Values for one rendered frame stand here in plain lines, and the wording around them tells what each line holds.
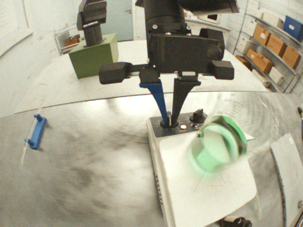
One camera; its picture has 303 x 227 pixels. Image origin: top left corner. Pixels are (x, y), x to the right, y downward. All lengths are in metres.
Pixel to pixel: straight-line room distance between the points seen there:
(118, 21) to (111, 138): 2.86
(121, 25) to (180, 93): 2.89
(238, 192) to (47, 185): 0.34
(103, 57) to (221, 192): 0.42
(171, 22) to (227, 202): 0.22
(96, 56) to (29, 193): 0.44
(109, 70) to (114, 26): 2.88
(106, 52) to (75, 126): 0.24
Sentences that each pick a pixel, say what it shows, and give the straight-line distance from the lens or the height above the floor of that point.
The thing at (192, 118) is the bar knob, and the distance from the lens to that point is 0.22.
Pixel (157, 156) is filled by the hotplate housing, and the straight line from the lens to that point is 0.16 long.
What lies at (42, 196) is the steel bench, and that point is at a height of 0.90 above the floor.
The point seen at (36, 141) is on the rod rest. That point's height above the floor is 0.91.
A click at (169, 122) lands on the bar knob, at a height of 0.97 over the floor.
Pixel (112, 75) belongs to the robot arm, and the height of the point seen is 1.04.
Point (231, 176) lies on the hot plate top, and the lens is 0.17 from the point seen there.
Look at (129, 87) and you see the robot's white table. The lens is 0.35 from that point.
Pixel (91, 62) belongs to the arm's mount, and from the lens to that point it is 0.42.
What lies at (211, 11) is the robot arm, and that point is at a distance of 0.15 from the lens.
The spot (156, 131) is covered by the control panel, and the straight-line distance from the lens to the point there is 0.19.
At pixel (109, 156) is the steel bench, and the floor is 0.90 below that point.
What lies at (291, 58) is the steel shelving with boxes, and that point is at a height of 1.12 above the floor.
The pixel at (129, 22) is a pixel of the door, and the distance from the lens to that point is 2.98.
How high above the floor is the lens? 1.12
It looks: 52 degrees down
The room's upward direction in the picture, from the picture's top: 2 degrees clockwise
